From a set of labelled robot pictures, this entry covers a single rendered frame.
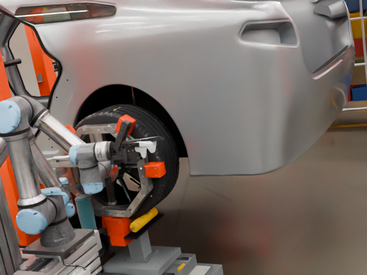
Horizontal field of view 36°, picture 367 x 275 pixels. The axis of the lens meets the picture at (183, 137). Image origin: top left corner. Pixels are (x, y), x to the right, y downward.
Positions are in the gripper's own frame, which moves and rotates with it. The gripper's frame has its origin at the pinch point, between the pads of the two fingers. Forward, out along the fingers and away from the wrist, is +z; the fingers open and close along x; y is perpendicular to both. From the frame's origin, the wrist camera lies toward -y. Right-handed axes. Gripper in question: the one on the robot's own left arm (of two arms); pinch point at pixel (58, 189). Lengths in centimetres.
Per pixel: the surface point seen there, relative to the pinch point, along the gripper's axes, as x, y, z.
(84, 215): 10.6, 18.8, 0.8
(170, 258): 55, 61, 3
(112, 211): 26.6, 21.9, 2.5
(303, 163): 238, 82, 159
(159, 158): 56, -7, -14
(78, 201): 9.4, 10.1, 1.5
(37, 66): 26, -44, 347
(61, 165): 4.2, -13.5, -2.0
